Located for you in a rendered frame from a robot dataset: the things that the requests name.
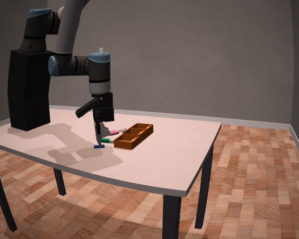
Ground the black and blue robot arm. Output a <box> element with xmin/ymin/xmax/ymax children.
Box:
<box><xmin>19</xmin><ymin>0</ymin><xmax>111</xmax><ymax>118</ymax></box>

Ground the orange three-compartment bin rack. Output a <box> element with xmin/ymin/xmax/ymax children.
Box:
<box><xmin>114</xmin><ymin>123</ymin><xmax>153</xmax><ymax>150</ymax></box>

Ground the green and white eraser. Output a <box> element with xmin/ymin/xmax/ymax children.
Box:
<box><xmin>101</xmin><ymin>138</ymin><xmax>114</xmax><ymax>143</ymax></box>

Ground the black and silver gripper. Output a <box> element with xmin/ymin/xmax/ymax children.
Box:
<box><xmin>92</xmin><ymin>92</ymin><xmax>114</xmax><ymax>147</ymax></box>

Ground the pink block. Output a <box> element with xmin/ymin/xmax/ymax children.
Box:
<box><xmin>110</xmin><ymin>130</ymin><xmax>119</xmax><ymax>136</ymax></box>

